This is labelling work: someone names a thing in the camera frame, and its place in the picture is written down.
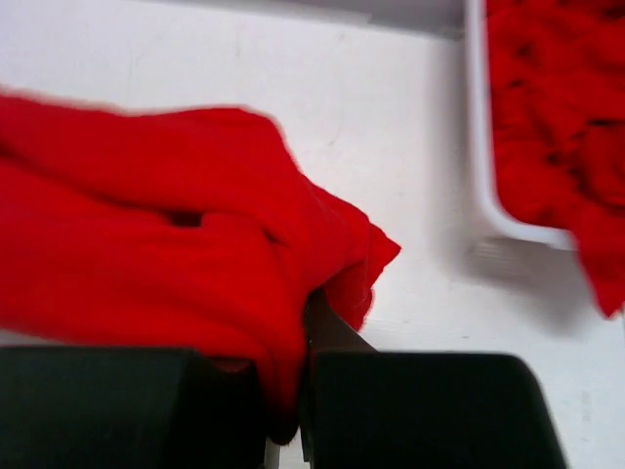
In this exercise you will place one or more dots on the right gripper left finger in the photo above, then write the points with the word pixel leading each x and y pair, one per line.
pixel 79 407

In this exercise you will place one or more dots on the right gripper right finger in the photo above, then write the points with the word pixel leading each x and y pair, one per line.
pixel 363 408

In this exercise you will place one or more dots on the white plastic basket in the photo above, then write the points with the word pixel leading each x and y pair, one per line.
pixel 501 245

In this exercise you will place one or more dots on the red t shirt pile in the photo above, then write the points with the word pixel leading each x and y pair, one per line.
pixel 556 79

